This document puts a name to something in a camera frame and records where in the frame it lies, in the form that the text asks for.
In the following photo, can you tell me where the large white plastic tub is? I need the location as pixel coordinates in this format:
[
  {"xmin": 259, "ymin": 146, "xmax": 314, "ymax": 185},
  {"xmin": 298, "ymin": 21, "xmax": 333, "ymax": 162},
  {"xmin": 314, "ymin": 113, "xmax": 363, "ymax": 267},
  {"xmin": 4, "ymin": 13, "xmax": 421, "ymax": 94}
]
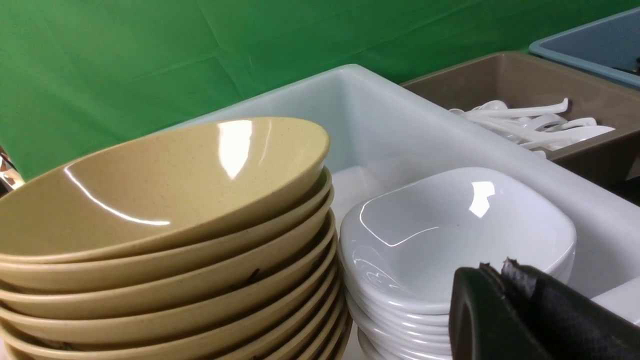
[{"xmin": 170, "ymin": 63, "xmax": 640, "ymax": 360}]

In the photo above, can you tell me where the stack of tan bowls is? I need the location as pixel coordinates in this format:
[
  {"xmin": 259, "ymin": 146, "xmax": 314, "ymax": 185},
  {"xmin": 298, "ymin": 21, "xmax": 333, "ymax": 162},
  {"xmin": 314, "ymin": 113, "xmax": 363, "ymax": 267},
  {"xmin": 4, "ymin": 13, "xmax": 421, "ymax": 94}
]
[{"xmin": 0, "ymin": 167, "xmax": 353, "ymax": 360}]

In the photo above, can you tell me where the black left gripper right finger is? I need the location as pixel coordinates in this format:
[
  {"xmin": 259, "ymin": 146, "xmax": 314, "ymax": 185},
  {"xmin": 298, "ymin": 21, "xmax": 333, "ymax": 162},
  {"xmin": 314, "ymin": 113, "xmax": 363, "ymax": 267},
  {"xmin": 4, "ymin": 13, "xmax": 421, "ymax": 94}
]
[{"xmin": 448, "ymin": 259, "xmax": 640, "ymax": 360}]

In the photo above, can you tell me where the pile of white spoons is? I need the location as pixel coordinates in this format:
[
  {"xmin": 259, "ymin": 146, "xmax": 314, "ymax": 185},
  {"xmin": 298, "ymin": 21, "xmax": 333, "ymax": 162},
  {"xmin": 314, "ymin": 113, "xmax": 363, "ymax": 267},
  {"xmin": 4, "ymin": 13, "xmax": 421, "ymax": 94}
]
[{"xmin": 449, "ymin": 97, "xmax": 615, "ymax": 155}]

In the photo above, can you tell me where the tan noodle bowl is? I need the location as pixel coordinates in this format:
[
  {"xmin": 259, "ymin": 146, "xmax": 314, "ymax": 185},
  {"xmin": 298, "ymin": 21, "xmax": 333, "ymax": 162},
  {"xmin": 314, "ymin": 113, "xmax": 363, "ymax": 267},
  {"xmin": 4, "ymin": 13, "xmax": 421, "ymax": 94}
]
[{"xmin": 0, "ymin": 117, "xmax": 330, "ymax": 264}]

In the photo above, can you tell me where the olive-brown plastic bin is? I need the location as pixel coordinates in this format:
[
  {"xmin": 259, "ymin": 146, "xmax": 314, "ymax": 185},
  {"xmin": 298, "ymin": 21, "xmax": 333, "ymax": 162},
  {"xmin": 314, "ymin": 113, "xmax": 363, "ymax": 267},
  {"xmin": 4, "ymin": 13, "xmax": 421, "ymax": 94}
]
[{"xmin": 402, "ymin": 51, "xmax": 640, "ymax": 187}]

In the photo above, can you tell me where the green cloth backdrop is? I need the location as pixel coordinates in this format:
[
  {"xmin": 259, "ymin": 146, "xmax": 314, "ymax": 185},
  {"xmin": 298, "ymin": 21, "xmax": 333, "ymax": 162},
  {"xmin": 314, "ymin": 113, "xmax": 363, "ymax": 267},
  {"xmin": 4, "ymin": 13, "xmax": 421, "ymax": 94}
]
[{"xmin": 0, "ymin": 0, "xmax": 639, "ymax": 180}]

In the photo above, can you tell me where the stack of white dishes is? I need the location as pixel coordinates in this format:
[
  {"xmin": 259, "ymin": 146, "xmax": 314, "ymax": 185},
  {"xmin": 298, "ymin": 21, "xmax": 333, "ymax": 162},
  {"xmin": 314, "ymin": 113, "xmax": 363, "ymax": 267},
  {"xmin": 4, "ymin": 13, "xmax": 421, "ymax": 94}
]
[{"xmin": 338, "ymin": 167, "xmax": 578, "ymax": 360}]

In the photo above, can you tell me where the blue plastic bin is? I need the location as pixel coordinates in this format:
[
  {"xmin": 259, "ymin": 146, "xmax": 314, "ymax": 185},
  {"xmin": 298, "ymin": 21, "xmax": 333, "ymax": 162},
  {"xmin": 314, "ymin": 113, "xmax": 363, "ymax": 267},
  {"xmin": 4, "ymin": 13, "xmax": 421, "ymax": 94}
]
[{"xmin": 529, "ymin": 7, "xmax": 640, "ymax": 91}]

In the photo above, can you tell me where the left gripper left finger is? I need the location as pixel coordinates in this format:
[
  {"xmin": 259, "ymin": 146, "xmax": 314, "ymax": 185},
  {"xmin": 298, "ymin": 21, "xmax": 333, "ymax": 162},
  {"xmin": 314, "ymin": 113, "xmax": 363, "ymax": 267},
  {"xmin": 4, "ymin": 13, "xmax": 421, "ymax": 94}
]
[{"xmin": 0, "ymin": 146, "xmax": 26, "ymax": 197}]

